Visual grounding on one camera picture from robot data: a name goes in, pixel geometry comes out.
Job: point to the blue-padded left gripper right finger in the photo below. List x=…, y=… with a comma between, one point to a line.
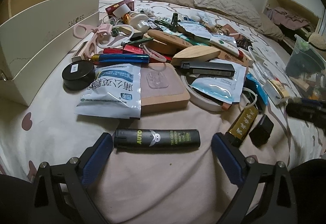
x=230, y=157

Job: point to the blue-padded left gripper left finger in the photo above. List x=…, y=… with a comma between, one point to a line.
x=94, y=159

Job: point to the gold black lighter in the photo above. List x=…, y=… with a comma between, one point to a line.
x=242, y=125

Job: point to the small black box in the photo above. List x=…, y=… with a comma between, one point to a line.
x=260, y=134

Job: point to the black AUTO lighter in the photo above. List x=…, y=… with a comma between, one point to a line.
x=150, y=139

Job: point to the clear plastic container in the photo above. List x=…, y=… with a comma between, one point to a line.
x=306, y=66

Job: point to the white tape roll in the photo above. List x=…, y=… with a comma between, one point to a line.
x=203, y=102

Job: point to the blue white mask packet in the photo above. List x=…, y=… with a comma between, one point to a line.
x=227, y=90

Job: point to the white blue medicine sachet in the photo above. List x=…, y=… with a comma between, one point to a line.
x=115, y=93

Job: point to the black round tin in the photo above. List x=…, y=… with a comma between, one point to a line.
x=78, y=75

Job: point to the black rectangular lighter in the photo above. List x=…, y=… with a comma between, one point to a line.
x=208, y=68

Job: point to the wooden block with pink pad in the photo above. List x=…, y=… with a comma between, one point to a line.
x=161, y=89

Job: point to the wooden boat-shaped piece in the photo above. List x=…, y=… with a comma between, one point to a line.
x=195, y=53

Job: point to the blue metallic lighter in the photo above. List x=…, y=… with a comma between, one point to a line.
x=120, y=58

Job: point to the white shoe box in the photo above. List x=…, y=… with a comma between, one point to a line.
x=35, y=40

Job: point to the pink plastic scissors tool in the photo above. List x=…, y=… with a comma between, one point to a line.
x=80, y=31

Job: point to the wooden oval brush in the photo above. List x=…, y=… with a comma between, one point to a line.
x=169, y=39

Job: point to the beige pillow right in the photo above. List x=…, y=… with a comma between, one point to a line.
x=240, y=9

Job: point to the red small box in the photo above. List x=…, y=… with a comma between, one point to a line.
x=121, y=8

